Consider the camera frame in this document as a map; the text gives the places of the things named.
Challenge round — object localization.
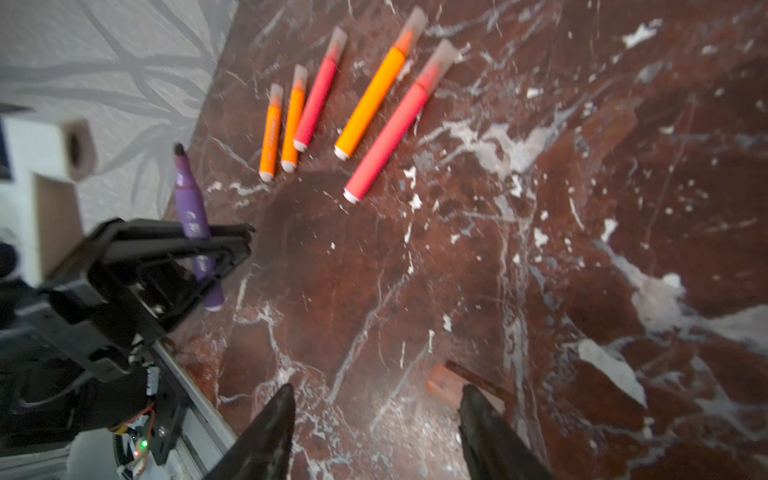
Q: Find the pink highlighter pair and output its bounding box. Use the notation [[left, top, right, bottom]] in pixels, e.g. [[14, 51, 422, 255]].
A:
[[293, 27, 348, 153]]

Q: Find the small green circuit board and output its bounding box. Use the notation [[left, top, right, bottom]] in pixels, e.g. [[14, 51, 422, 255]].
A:
[[112, 403, 155, 480]]

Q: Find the orange highlighter pair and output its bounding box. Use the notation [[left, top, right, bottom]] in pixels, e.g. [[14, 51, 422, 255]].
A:
[[281, 65, 308, 173]]

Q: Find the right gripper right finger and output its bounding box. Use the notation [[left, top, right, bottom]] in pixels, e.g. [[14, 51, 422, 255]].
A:
[[458, 385, 552, 479]]

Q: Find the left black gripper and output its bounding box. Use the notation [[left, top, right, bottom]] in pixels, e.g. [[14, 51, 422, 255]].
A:
[[17, 219, 255, 382]]

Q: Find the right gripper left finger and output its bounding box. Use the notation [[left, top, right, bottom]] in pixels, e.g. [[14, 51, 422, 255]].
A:
[[203, 384, 296, 480]]

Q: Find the purple highlighter pen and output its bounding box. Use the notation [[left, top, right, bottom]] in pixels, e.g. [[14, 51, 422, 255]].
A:
[[173, 142, 224, 312]]

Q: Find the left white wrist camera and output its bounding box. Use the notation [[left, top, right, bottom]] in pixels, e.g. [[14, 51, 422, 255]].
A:
[[1, 110, 98, 286]]

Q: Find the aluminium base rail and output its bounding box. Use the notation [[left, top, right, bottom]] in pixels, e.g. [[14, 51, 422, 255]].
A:
[[65, 343, 237, 479]]

